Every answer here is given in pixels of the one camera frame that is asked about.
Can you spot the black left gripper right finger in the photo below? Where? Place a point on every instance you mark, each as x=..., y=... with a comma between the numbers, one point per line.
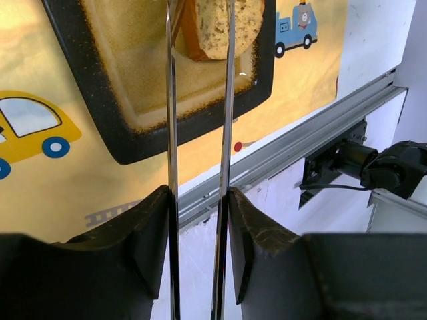
x=280, y=275

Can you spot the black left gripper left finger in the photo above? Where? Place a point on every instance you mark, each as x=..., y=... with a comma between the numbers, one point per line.
x=110, y=272

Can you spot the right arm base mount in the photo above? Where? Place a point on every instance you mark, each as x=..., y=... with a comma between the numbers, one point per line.
x=346, y=154

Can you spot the silver metal tongs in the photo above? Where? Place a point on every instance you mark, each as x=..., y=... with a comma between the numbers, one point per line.
x=172, y=23

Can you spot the yellow cartoon car placemat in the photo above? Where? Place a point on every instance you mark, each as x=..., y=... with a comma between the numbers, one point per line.
x=52, y=199

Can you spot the square dark ceramic plate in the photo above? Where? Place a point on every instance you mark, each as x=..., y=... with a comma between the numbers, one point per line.
x=116, y=51

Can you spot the seeded bread slice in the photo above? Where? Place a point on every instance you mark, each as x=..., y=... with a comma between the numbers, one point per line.
x=205, y=24

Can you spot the aluminium table edge rail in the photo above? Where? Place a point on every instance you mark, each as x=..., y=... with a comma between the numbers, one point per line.
x=197, y=204

